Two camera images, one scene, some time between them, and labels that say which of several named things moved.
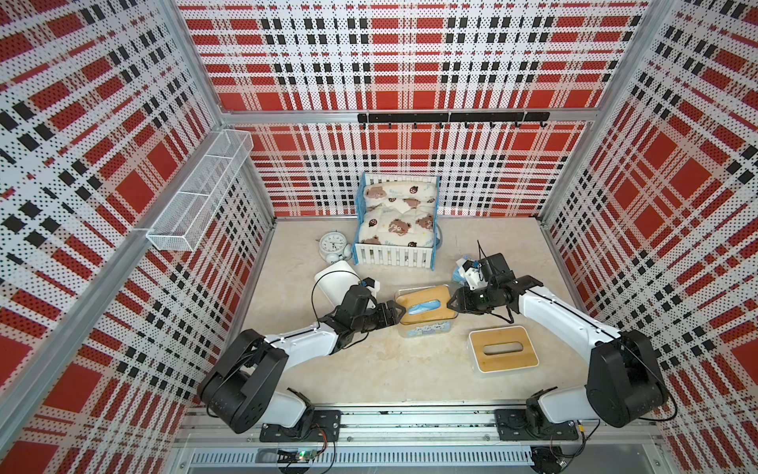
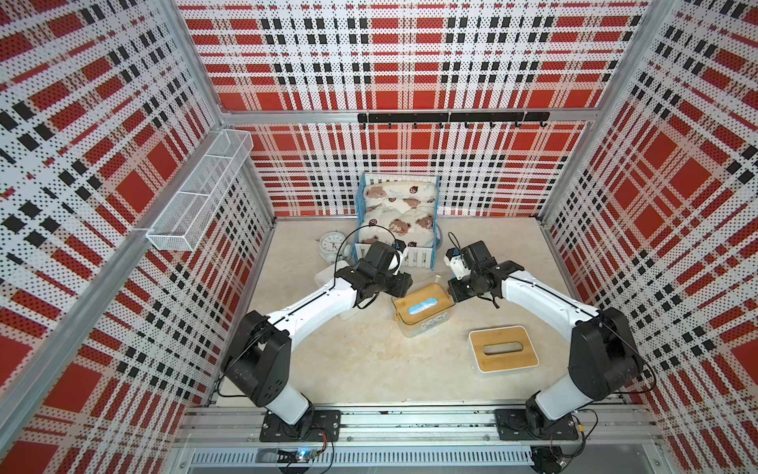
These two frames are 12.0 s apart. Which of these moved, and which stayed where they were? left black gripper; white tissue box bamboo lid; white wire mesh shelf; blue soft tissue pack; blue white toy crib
Moved: left black gripper
Stayed: white tissue box bamboo lid; blue white toy crib; blue soft tissue pack; white wire mesh shelf
